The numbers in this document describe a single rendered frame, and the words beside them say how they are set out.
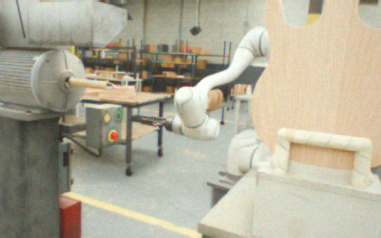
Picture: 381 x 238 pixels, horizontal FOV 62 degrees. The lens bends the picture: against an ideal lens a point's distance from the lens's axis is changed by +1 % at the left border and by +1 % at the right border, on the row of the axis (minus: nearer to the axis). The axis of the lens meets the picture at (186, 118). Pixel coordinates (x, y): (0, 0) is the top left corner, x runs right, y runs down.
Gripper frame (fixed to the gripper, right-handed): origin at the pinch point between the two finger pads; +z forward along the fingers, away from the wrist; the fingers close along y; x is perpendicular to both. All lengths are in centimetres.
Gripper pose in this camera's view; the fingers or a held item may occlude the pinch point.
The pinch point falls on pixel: (139, 118)
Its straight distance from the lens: 155.1
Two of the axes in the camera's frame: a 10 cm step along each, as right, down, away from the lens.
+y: 4.5, -1.3, 8.8
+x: 0.6, -9.8, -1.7
